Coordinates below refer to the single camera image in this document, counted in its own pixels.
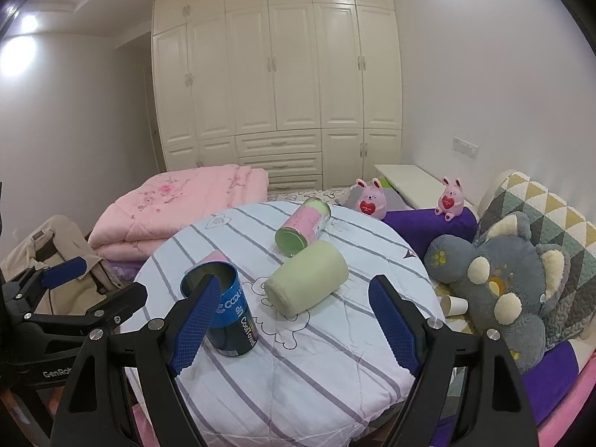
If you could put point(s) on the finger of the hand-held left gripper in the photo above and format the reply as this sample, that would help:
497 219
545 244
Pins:
118 302
63 273

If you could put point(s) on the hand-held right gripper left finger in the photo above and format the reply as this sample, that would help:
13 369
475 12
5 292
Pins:
195 323

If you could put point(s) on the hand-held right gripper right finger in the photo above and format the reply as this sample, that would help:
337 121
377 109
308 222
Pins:
396 330

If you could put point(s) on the light green cup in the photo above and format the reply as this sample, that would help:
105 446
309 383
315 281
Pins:
307 284

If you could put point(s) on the small paper cup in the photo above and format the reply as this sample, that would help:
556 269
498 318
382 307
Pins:
455 305

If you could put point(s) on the pink and green cup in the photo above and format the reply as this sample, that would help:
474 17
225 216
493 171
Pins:
305 223

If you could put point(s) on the beige jacket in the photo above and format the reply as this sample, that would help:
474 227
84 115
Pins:
60 242

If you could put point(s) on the blue can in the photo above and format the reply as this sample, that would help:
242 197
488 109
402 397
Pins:
235 316

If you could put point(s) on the striped white cloth round table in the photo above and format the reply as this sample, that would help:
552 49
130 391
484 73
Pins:
326 363

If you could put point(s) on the purple cushion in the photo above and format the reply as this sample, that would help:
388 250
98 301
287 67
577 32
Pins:
419 229

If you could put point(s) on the folded pink quilt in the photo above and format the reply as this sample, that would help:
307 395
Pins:
186 205

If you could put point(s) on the pink bunny toy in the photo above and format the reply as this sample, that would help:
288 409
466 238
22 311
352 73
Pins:
449 200
371 200

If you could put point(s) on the grey plush toy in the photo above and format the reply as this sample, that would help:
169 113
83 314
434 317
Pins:
512 260

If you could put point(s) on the white bedside shelf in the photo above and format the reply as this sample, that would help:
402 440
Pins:
409 180

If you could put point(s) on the white patterned bed sheet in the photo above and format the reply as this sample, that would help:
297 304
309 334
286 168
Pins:
302 194

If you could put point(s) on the triangle patterned quilted cover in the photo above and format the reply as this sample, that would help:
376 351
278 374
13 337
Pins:
558 214

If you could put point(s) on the cream wardrobe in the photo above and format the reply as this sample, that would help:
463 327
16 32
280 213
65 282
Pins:
288 79

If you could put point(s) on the white wall switch panel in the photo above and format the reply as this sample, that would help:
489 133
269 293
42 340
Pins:
465 145

